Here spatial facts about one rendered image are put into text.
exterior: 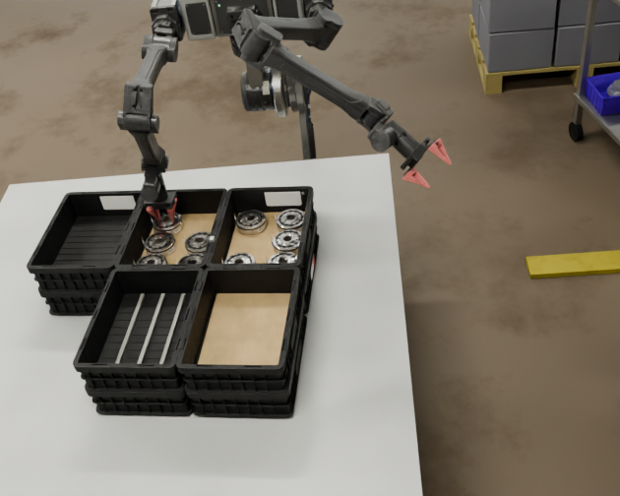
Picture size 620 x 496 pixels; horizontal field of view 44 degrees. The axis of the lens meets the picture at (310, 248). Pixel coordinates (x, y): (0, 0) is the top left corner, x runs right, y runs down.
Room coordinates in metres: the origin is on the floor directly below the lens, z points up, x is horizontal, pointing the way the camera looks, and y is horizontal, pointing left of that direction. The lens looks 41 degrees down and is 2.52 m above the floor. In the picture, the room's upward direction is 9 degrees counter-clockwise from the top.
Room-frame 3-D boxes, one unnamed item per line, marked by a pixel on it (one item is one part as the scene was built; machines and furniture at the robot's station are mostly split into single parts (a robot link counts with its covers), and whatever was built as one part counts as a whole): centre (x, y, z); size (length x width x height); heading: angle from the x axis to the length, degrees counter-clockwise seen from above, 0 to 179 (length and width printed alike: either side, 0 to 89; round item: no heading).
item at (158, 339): (1.63, 0.52, 0.87); 0.40 x 0.30 x 0.11; 168
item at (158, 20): (2.38, 0.35, 1.45); 0.09 x 0.08 x 0.12; 83
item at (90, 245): (2.09, 0.73, 0.87); 0.40 x 0.30 x 0.11; 168
